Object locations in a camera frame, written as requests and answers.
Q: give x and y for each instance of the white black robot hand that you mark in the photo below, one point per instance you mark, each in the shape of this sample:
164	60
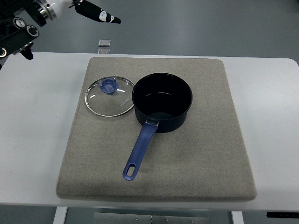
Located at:
82	7

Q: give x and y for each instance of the glass pot lid blue knob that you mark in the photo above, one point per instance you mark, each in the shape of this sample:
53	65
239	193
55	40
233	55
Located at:
110	96

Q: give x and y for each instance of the silver floor plate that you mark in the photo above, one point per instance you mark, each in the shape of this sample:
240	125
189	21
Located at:
103	51
104	43

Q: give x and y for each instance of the white right table leg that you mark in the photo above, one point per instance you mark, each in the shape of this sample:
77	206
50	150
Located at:
237	217

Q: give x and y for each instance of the lower silver floor plate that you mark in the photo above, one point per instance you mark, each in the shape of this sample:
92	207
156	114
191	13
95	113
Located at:
103	51

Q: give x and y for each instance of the black table control panel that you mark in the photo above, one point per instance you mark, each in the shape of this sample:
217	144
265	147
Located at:
291	215

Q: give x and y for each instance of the white left table leg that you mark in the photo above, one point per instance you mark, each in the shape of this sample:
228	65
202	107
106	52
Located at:
60	215

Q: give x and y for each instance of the metal table base plate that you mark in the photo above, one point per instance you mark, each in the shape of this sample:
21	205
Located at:
114	218

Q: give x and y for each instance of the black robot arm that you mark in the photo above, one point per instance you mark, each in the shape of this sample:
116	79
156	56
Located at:
17	36

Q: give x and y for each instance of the white table leg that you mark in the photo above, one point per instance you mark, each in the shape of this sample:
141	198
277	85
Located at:
60	215
237	217

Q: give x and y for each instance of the upper silver floor plate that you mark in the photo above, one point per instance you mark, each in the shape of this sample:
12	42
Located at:
104	43

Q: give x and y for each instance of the dark pot with blue handle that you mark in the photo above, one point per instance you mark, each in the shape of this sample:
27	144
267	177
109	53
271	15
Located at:
161	102

